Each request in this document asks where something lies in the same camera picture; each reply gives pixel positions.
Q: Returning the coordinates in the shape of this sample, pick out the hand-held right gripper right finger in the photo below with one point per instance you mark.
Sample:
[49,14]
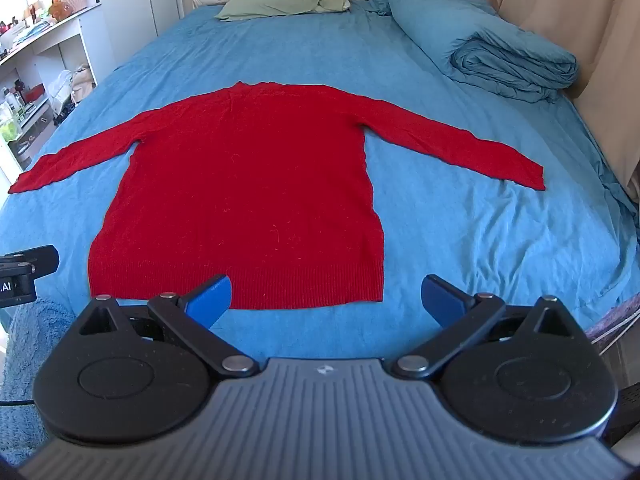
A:
[442,300]

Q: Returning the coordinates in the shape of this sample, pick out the blue fluffy rug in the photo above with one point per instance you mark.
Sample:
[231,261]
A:
[27,355]

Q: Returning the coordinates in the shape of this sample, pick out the orange plush toy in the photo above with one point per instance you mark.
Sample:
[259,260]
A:
[60,9]

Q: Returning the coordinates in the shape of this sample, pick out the purple patterned cloth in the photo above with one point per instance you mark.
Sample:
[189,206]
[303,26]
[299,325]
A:
[617,320]

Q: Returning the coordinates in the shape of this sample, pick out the white wardrobe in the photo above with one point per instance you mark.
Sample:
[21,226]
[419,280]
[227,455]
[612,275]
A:
[135,0]

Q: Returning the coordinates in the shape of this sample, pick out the beige bag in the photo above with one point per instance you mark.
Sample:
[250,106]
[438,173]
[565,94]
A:
[82,82]

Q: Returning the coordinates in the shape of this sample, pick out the green pillow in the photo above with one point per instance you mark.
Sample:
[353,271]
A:
[282,2]

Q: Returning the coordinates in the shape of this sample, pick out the beige curtain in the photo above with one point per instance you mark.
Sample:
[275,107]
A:
[570,20]

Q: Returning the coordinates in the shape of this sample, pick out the white plastic bag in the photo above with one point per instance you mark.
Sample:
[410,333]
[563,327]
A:
[61,89]

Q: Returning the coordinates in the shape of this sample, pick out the white shelf unit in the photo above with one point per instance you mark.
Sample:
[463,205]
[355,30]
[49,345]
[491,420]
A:
[40,75]

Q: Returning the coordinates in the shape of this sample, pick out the red box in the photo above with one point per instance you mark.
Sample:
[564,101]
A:
[35,94]

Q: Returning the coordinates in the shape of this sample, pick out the folded blue duvet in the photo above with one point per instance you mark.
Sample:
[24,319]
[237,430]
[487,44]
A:
[480,40]

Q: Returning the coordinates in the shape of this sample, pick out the red knit sweater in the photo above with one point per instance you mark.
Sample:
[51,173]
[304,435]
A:
[240,195]

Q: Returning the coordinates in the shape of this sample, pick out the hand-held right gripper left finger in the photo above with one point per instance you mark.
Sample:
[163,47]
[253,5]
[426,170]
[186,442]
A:
[210,300]

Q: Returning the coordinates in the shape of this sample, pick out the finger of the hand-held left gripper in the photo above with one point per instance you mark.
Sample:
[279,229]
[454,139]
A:
[44,259]

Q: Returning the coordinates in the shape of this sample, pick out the blue bedspread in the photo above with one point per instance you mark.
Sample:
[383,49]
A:
[450,240]

